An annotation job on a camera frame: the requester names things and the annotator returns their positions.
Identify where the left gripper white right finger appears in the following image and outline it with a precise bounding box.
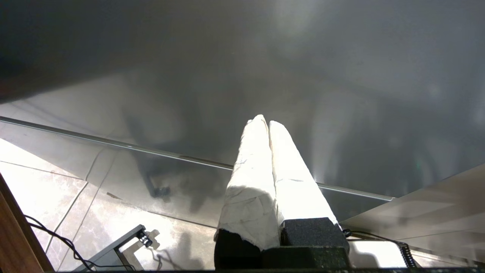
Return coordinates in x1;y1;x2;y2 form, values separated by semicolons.
262;121;351;270

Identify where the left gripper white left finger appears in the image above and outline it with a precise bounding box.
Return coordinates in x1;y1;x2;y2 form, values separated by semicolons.
214;115;284;270

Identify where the grey metal stand base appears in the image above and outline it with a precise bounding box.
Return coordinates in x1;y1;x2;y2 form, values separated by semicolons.
73;224;154;272

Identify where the stainless steel appliance door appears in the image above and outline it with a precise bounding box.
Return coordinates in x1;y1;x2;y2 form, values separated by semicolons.
0;0;485;228

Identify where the brown wooden furniture panel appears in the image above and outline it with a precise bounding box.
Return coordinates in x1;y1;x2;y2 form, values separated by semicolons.
0;173;54;272

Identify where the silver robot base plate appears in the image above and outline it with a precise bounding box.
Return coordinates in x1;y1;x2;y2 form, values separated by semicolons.
348;240;409;268

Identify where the coiled black cable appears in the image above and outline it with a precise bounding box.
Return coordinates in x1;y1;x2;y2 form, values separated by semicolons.
342;228;418;268

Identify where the thin black floor cable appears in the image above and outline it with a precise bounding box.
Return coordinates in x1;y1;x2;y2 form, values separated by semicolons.
23;214;134;271

